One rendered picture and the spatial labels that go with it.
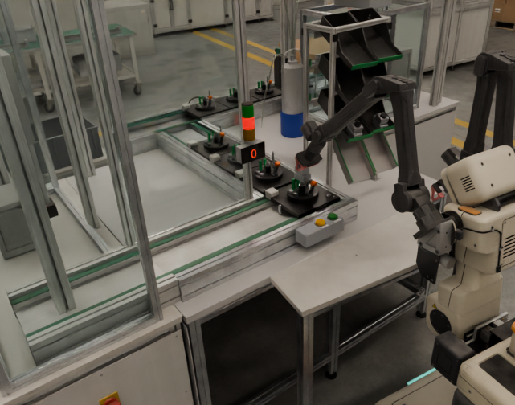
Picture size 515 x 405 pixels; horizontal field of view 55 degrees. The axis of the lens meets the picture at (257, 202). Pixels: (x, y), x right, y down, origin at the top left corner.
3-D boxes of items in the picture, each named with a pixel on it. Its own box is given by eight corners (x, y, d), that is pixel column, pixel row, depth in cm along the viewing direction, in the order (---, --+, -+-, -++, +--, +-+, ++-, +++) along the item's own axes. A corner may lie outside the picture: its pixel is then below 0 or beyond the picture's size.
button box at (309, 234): (344, 230, 209) (345, 218, 206) (306, 248, 199) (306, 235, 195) (333, 223, 214) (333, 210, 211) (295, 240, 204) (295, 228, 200)
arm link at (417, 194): (422, 210, 156) (434, 206, 159) (406, 183, 159) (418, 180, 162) (405, 222, 164) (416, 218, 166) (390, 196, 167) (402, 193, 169)
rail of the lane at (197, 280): (357, 219, 223) (357, 198, 218) (182, 302, 180) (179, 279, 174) (348, 214, 227) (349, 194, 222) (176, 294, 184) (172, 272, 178)
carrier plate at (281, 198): (340, 200, 220) (340, 196, 219) (299, 218, 209) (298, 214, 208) (304, 182, 238) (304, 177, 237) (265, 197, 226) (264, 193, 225)
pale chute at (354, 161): (371, 178, 230) (376, 174, 225) (348, 185, 225) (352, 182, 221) (349, 124, 235) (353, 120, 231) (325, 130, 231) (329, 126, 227)
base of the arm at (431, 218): (428, 230, 151) (456, 218, 156) (414, 207, 154) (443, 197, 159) (414, 240, 159) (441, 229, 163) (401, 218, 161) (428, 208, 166)
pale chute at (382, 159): (393, 169, 237) (398, 165, 233) (370, 175, 232) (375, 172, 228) (370, 117, 243) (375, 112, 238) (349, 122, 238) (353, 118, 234)
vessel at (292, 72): (308, 111, 305) (309, 48, 286) (291, 116, 298) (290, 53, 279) (294, 105, 315) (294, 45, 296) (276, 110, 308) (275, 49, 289)
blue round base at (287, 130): (310, 133, 312) (310, 111, 305) (291, 140, 305) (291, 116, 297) (295, 127, 323) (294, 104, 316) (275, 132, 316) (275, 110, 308)
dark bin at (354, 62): (377, 66, 205) (382, 51, 199) (350, 71, 200) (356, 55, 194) (343, 26, 219) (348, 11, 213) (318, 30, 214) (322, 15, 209)
